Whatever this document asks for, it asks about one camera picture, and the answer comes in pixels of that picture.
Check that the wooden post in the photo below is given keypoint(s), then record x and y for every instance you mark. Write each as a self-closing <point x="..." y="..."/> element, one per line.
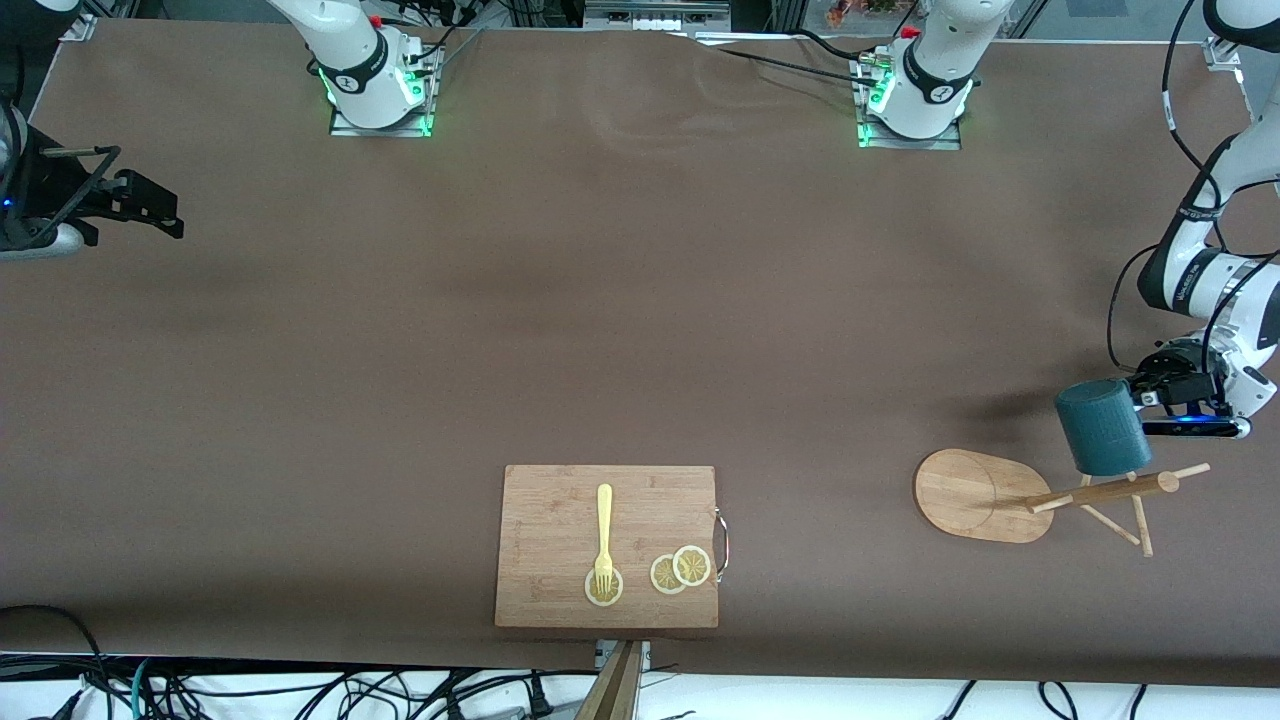
<point x="615" y="690"/>

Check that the yellow plastic fork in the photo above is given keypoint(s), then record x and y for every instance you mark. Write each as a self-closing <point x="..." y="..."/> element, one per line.
<point x="604" y="520"/>

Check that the brown table cover mat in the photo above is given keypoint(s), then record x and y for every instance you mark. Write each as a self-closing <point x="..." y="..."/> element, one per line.
<point x="640" y="300"/>

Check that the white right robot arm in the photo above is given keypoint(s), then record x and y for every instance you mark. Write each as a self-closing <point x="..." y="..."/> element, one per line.
<point x="355" y="70"/>

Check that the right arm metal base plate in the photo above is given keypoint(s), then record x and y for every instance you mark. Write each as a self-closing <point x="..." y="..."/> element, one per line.
<point x="380" y="131"/>

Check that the aluminium frame corner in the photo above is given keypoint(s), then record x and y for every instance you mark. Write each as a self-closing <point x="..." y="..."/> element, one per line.
<point x="78" y="28"/>
<point x="1222" y="55"/>

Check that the wooden cutting board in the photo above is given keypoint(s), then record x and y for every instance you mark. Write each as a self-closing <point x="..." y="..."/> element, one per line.
<point x="550" y="540"/>

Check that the grey power strip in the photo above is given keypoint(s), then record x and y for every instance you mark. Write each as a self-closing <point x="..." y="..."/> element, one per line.
<point x="650" y="18"/>

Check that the black power plug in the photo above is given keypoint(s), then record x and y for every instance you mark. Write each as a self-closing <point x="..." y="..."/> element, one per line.
<point x="540" y="700"/>

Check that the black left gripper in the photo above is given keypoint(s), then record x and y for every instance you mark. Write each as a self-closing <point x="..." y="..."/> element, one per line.
<point x="1176" y="384"/>

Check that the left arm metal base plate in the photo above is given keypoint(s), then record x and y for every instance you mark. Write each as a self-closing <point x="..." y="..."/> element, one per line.
<point x="910" y="144"/>

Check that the metal clamp bracket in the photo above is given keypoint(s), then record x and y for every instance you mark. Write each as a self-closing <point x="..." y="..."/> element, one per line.
<point x="645" y="652"/>

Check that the lemon slice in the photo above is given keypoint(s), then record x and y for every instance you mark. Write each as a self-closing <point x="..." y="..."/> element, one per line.
<point x="661" y="577"/>
<point x="691" y="565"/>
<point x="613" y="593"/>

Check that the orange red decoration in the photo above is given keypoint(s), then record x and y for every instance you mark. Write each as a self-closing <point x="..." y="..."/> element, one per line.
<point x="850" y="12"/>

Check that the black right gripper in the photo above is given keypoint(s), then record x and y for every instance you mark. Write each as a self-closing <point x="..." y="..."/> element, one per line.
<point x="38" y="190"/>

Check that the wooden cup rack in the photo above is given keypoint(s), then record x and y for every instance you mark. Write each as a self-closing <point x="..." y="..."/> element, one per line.
<point x="975" y="495"/>

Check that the teal cup with yellow inside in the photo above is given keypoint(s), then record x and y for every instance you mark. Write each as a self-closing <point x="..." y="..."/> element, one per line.
<point x="1100" y="430"/>

